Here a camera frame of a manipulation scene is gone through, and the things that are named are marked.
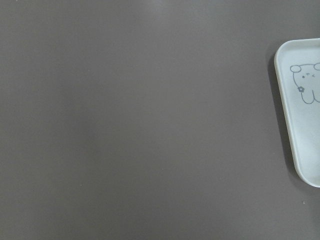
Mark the white cartoon tray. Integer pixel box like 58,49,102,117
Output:
274,38,320,188

